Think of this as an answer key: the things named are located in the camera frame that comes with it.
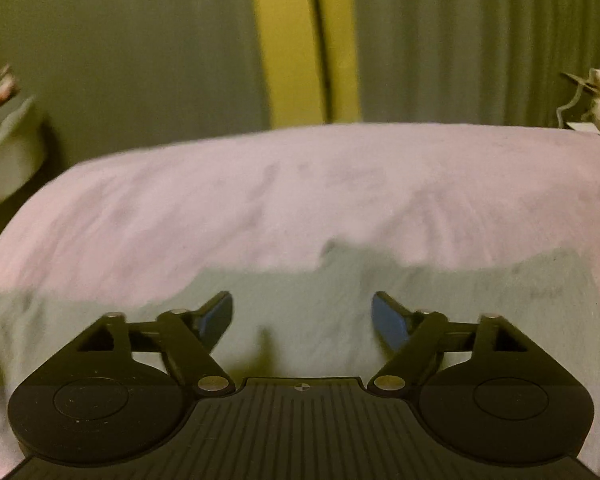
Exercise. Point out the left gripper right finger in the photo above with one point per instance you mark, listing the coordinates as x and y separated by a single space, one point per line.
413 338

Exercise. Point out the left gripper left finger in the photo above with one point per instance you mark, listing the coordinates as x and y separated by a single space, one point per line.
187 339

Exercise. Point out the pink bed blanket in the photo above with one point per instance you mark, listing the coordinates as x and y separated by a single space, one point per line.
140 226

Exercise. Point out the grey chair back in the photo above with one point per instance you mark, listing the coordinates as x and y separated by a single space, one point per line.
22 148

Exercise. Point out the green curtain left panel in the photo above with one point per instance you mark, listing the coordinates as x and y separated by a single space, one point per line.
112 75

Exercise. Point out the green curtain panel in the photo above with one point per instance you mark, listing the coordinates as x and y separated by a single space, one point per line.
112 75
484 62

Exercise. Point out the green curtain right panel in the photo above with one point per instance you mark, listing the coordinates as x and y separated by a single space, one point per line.
484 62

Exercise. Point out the floral item on chair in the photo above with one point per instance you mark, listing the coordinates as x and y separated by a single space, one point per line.
9 86

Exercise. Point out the yellow curtain strip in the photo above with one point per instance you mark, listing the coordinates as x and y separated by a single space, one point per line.
309 56

